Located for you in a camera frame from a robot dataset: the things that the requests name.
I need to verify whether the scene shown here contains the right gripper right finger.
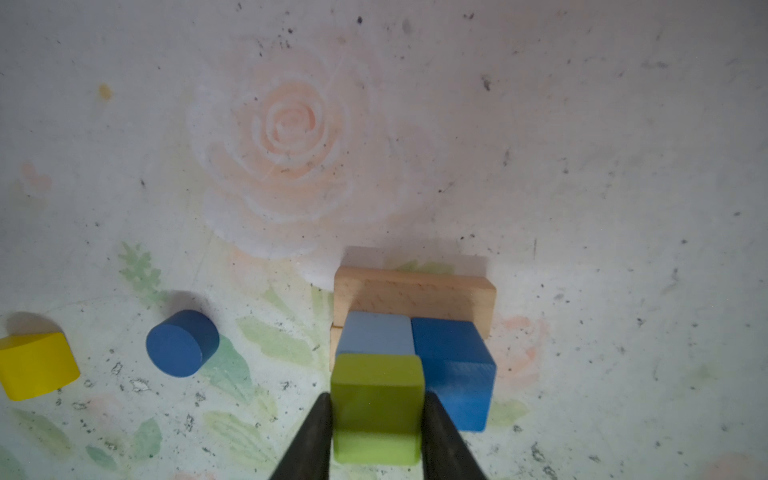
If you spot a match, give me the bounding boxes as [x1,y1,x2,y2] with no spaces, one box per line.
[421,392,487,480]

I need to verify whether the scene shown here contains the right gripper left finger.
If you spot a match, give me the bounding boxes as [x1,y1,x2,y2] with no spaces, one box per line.
[269,392,333,480]

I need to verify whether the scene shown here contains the lime green wooden cube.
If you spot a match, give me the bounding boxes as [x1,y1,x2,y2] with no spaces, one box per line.
[331,353,425,466]

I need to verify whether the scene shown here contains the dark blue wooden cube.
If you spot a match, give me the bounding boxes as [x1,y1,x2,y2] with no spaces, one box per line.
[411,318,497,432]

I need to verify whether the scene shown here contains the natural wood plank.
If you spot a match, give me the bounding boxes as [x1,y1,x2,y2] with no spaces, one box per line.
[333,266,497,339]
[329,325,343,371]

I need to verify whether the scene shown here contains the light blue wooden cube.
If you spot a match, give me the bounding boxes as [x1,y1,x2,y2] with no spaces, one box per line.
[335,311,415,357]

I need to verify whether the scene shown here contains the yellow wooden block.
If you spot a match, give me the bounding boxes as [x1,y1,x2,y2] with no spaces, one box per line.
[1,332,81,401]

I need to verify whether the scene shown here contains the dark blue wooden cylinder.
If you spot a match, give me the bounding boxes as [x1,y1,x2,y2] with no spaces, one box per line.
[145,310,220,378]

